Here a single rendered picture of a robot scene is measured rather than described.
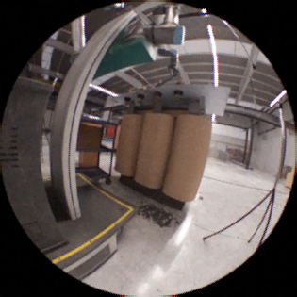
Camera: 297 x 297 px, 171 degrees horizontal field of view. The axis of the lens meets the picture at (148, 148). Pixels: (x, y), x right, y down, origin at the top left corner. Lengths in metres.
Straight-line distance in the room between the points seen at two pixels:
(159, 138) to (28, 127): 1.05
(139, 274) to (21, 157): 0.76
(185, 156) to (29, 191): 1.03
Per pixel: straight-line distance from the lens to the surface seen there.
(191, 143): 0.96
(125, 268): 0.77
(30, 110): 0.27
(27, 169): 0.29
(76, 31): 1.10
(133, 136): 1.34
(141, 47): 0.56
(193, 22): 4.25
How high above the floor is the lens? 0.75
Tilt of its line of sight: 4 degrees down
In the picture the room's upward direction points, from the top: 10 degrees clockwise
